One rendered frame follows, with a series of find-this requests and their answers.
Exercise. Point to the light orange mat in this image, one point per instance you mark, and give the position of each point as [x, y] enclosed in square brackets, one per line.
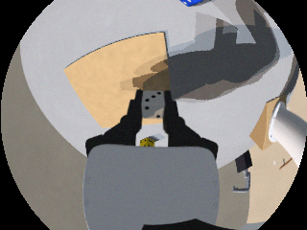
[106, 79]

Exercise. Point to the yellow die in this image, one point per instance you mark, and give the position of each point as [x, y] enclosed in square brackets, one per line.
[147, 142]

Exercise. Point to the blue die with white pips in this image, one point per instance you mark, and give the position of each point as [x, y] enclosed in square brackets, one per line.
[189, 3]

